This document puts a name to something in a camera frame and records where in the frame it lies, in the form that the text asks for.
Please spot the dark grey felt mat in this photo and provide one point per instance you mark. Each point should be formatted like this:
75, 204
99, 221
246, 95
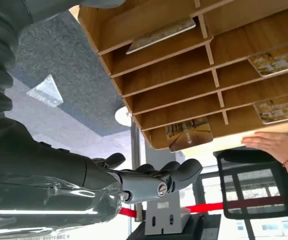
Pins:
68, 66

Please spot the black base block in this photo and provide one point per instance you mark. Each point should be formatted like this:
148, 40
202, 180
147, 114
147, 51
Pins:
196, 228

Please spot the clear tape piece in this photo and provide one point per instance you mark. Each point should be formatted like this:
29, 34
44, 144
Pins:
45, 91

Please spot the white round disc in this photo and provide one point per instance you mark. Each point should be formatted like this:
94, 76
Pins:
122, 116

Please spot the pale grey card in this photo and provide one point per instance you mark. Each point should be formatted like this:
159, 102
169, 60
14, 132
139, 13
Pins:
161, 34

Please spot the wooden card rack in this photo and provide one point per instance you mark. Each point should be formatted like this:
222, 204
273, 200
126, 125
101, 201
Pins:
173, 73

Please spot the brown printed card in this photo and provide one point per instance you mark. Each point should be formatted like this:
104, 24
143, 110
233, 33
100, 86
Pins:
188, 134

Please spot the black mesh office chair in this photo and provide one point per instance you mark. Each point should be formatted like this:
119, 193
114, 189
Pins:
259, 214

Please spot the grey metal pole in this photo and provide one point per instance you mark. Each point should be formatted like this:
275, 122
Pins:
135, 149

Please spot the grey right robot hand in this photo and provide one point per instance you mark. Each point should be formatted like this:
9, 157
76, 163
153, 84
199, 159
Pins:
45, 172

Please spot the yellow printed card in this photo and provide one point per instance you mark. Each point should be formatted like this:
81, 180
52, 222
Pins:
281, 108
279, 60

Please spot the red barrier belt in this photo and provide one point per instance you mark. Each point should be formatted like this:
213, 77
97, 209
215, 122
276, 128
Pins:
201, 208

